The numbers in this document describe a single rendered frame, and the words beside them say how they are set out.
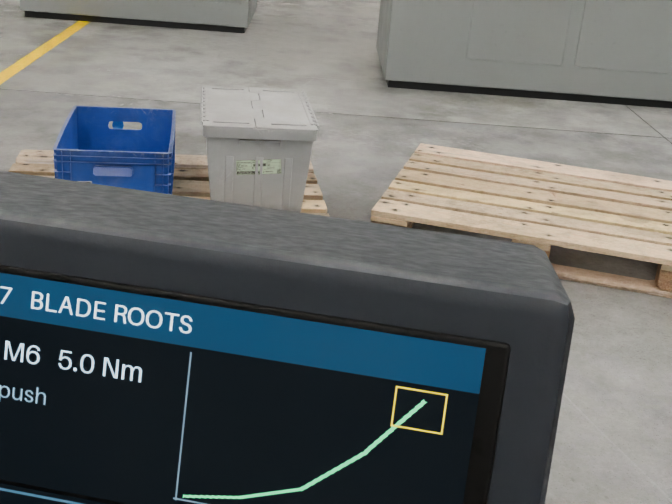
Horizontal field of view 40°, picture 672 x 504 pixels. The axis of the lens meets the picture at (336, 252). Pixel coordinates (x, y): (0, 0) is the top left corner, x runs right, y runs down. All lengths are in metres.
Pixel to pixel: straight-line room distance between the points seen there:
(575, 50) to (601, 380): 3.72
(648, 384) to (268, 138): 1.48
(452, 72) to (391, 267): 5.95
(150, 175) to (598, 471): 1.80
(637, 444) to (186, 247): 2.41
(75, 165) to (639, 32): 4.07
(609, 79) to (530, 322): 6.18
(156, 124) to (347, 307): 3.65
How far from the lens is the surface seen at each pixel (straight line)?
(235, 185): 3.36
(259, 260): 0.23
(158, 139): 3.89
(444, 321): 0.23
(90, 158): 3.33
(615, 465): 2.50
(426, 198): 3.69
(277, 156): 3.32
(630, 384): 2.89
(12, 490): 0.27
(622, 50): 6.38
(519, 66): 6.24
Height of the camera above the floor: 1.35
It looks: 23 degrees down
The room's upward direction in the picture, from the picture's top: 5 degrees clockwise
